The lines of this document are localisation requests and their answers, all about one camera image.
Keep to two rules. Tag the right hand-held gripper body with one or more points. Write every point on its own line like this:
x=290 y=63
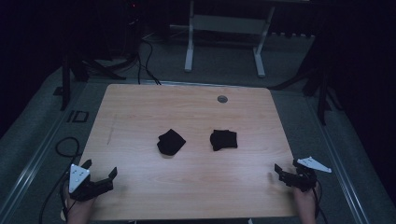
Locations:
x=303 y=178

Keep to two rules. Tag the person's left hand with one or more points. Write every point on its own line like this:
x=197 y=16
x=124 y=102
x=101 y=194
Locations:
x=80 y=210

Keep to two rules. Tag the black tripod stand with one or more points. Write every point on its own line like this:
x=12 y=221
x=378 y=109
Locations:
x=323 y=99
x=66 y=84

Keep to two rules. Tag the person's right hand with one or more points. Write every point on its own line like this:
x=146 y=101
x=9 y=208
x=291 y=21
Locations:
x=305 y=205

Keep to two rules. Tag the metal floor rail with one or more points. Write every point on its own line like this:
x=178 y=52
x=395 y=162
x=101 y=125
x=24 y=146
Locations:
x=342 y=174
x=28 y=174

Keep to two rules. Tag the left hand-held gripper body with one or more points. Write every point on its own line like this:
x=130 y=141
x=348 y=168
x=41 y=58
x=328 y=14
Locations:
x=81 y=186

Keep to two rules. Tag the white metal desk frame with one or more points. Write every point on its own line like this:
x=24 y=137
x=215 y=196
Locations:
x=190 y=46

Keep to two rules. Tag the black sock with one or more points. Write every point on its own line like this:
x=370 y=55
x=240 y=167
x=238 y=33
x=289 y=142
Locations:
x=171 y=142
x=223 y=140

